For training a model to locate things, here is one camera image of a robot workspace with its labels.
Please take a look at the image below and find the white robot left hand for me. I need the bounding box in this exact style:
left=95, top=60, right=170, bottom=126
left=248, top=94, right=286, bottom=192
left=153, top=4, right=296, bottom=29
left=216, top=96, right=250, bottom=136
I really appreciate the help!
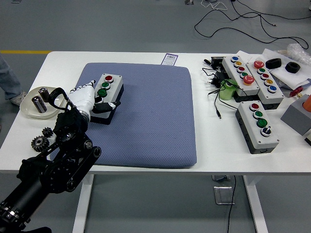
left=69, top=79, right=121, bottom=121

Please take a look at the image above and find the grey four-control button box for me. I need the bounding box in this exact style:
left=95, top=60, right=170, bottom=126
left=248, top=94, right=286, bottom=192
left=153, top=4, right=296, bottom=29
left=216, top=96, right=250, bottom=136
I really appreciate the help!
left=89, top=73, right=124, bottom=126
left=235, top=100, right=280, bottom=155

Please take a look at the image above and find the five-button box, white paper under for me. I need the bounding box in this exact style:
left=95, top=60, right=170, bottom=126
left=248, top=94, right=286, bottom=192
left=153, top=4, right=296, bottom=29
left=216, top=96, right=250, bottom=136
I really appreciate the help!
left=221, top=56, right=260, bottom=102

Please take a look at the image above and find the five-button box, red mushroom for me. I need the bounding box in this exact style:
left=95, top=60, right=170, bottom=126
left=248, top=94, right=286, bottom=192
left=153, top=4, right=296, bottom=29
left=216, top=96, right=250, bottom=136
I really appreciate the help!
left=245, top=59, right=285, bottom=110

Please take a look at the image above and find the dark metal cylinder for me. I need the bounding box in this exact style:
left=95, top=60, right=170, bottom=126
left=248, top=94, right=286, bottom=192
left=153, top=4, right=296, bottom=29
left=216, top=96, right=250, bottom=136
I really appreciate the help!
left=38, top=87, right=52, bottom=102
left=32, top=96, right=48, bottom=114

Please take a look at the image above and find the white shallow bowl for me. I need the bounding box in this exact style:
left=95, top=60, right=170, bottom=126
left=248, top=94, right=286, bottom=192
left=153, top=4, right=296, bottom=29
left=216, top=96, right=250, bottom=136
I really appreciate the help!
left=20, top=86, right=66, bottom=119

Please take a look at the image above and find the large black metal gear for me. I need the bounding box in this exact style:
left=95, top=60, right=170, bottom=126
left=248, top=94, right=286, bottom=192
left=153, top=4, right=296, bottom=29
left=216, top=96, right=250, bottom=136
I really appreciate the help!
left=31, top=135, right=51, bottom=153

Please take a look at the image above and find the blue-grey padded mat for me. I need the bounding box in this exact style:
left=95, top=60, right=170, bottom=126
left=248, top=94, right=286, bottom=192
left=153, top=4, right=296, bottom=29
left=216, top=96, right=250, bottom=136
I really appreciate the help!
left=74, top=62, right=197, bottom=169

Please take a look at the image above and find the purple printed label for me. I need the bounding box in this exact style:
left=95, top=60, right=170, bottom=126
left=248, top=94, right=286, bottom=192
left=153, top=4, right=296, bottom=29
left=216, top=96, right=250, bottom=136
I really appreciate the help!
left=162, top=53, right=179, bottom=66

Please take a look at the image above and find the white table leg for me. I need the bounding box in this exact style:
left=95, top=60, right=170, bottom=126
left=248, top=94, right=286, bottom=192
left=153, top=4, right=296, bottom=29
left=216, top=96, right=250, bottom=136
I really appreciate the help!
left=72, top=174, right=95, bottom=233
left=242, top=175, right=269, bottom=233

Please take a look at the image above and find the black electronic device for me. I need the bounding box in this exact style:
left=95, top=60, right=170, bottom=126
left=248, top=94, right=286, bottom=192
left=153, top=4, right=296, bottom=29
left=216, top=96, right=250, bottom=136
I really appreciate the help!
left=203, top=56, right=225, bottom=71

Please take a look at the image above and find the black power adapter plug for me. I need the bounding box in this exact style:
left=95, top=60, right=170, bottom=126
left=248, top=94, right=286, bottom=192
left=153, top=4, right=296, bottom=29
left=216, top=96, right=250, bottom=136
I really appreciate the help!
left=206, top=71, right=230, bottom=88

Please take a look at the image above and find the green plastic bottle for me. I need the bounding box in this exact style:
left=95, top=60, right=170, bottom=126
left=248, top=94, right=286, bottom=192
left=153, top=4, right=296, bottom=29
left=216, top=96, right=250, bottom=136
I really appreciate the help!
left=219, top=79, right=240, bottom=100

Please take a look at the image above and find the metal floor plate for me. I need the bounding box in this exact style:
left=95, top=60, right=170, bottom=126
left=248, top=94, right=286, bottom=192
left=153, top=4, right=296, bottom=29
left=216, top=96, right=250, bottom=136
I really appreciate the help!
left=213, top=185, right=236, bottom=205

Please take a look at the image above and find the white paper sheet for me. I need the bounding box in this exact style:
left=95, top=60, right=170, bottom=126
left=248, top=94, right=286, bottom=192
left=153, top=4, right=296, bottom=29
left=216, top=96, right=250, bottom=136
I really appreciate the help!
left=235, top=50, right=258, bottom=64

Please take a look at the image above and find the white foam sheet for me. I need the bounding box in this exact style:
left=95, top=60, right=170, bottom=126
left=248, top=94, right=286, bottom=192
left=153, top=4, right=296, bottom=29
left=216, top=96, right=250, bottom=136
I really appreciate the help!
left=261, top=48, right=311, bottom=89

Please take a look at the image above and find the red knob tool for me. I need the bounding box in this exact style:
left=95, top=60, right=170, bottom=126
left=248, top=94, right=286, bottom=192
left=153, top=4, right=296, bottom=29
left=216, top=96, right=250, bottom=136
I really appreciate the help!
left=290, top=86, right=304, bottom=98

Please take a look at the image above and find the grey block box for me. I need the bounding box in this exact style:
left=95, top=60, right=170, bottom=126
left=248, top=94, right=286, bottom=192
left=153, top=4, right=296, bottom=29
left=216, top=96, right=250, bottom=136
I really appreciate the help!
left=280, top=93, right=311, bottom=136

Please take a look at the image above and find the clear bubble wrap bag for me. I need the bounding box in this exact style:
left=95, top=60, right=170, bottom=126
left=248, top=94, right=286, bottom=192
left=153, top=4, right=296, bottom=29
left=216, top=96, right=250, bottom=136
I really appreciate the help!
left=279, top=43, right=311, bottom=65

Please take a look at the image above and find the orange cylinder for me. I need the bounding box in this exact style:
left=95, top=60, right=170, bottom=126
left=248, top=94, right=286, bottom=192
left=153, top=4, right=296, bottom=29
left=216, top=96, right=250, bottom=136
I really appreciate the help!
left=302, top=93, right=311, bottom=111

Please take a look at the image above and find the black adapter cord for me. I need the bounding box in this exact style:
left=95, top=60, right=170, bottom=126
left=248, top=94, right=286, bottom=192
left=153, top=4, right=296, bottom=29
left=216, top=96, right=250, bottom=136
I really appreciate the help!
left=202, top=67, right=240, bottom=119

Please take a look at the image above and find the white floor cable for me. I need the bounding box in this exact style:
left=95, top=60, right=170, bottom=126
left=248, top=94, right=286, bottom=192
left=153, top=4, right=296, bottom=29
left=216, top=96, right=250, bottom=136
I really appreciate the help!
left=201, top=0, right=228, bottom=11

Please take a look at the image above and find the black hanging cable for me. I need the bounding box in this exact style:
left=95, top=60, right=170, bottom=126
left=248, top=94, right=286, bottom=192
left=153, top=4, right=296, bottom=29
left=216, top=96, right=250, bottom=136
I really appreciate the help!
left=227, top=175, right=237, bottom=233

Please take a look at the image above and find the black foam ring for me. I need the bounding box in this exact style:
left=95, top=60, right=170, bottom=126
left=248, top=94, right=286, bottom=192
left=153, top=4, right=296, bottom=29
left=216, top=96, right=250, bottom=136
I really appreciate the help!
left=285, top=62, right=301, bottom=73
left=265, top=58, right=282, bottom=70

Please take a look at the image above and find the black floor cable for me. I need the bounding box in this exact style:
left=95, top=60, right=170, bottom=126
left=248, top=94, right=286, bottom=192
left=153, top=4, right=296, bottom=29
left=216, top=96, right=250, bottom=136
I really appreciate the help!
left=194, top=0, right=311, bottom=50

